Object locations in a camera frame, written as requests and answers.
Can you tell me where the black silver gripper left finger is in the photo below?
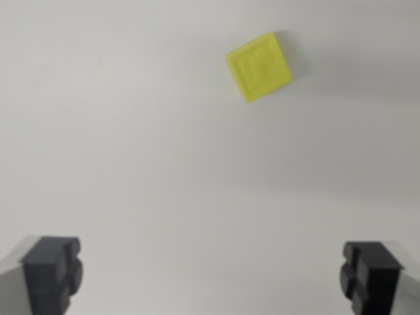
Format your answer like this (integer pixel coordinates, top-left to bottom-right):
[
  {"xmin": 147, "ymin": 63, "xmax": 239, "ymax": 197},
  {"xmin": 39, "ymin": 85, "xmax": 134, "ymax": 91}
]
[{"xmin": 0, "ymin": 234, "xmax": 85, "ymax": 315}]

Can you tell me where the yellow embossed cube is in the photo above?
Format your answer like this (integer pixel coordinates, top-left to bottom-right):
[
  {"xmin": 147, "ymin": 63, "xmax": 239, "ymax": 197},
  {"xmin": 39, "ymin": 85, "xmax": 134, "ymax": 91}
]
[{"xmin": 223, "ymin": 31, "xmax": 293, "ymax": 104}]

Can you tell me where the black silver gripper right finger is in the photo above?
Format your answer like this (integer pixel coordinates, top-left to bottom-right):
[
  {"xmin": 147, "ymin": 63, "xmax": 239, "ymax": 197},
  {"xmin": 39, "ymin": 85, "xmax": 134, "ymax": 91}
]
[{"xmin": 339, "ymin": 240, "xmax": 420, "ymax": 315}]

